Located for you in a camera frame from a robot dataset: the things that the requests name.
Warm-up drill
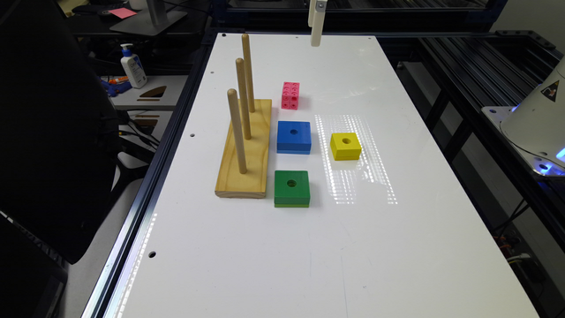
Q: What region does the green square block with hole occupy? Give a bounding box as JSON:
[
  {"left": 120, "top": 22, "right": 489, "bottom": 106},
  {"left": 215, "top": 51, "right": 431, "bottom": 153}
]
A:
[{"left": 274, "top": 170, "right": 311, "bottom": 208}]

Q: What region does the wooden peg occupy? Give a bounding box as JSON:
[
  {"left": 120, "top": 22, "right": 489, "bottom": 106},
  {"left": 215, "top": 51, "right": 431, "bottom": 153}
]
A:
[
  {"left": 241, "top": 34, "right": 255, "bottom": 113},
  {"left": 227, "top": 88, "right": 247, "bottom": 174},
  {"left": 236, "top": 57, "right": 252, "bottom": 140}
]

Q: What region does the white lotion pump bottle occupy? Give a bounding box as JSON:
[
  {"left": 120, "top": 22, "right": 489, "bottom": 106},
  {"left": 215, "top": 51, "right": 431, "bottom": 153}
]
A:
[{"left": 120, "top": 43, "right": 147, "bottom": 88}]

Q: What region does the rear wooden peg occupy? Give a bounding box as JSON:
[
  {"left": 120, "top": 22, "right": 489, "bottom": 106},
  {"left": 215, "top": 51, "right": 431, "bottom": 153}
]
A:
[{"left": 241, "top": 34, "right": 255, "bottom": 113}]

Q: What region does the blue square block with hole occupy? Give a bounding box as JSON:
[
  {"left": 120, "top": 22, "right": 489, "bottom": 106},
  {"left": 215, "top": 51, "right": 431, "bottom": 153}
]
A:
[{"left": 276, "top": 121, "right": 312, "bottom": 155}]

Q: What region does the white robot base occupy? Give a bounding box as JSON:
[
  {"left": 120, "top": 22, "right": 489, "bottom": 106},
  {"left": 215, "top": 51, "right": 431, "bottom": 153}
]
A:
[{"left": 482, "top": 61, "right": 564, "bottom": 178}]

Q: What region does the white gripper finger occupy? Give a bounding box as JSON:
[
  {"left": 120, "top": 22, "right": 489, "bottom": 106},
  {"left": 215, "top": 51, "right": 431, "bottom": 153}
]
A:
[
  {"left": 310, "top": 0, "right": 328, "bottom": 47},
  {"left": 308, "top": 0, "right": 316, "bottom": 27}
]

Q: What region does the front wooden peg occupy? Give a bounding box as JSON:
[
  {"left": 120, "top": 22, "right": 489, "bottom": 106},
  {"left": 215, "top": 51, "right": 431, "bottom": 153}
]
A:
[{"left": 227, "top": 88, "right": 247, "bottom": 174}]

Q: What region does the yellow square block with hole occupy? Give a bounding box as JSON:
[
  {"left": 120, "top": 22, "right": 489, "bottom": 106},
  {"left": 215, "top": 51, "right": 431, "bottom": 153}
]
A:
[{"left": 330, "top": 132, "right": 362, "bottom": 161}]

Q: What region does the silver monitor stand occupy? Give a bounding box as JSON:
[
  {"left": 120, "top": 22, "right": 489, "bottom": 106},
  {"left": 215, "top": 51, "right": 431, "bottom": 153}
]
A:
[{"left": 109, "top": 0, "right": 186, "bottom": 36}]

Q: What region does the wooden peg base board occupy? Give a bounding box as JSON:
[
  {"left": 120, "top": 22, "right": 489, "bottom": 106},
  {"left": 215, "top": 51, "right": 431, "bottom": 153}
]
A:
[{"left": 215, "top": 99, "right": 272, "bottom": 199}]

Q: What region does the pink perforated block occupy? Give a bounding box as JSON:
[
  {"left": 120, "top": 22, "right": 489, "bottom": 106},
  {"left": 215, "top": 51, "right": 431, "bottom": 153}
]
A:
[{"left": 282, "top": 82, "right": 300, "bottom": 110}]

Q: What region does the middle wooden peg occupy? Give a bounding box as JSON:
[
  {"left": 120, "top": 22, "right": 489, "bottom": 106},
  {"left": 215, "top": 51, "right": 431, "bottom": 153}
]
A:
[{"left": 236, "top": 57, "right": 252, "bottom": 140}]

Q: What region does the blue glue gun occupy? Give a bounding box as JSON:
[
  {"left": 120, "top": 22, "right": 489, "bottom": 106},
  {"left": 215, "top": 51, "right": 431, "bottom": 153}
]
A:
[{"left": 101, "top": 77, "right": 132, "bottom": 97}]

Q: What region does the pink sticky note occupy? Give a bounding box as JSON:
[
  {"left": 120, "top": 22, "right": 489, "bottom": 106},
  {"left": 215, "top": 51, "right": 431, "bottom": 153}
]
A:
[{"left": 109, "top": 7, "right": 137, "bottom": 19}]

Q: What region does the black office chair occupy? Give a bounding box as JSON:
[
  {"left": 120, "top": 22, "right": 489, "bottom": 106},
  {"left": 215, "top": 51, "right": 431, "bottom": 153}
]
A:
[{"left": 1, "top": 0, "right": 120, "bottom": 263}]

